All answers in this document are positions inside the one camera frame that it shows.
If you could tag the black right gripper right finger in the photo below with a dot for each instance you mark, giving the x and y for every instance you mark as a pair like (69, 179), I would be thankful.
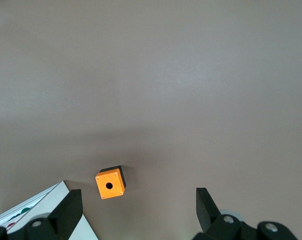
(208, 212)

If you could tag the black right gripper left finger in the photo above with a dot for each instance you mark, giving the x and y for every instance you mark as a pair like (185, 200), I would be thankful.
(65, 212)

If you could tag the white drawer cabinet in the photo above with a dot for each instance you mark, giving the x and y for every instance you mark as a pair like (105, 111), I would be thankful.
(55, 197)

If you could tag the green push button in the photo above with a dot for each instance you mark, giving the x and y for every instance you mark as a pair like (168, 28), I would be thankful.
(25, 210)

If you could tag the red push button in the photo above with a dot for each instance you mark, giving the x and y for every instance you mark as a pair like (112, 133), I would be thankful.
(11, 225)

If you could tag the orange box with round hole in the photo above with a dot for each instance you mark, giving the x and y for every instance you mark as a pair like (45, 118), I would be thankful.
(115, 182)

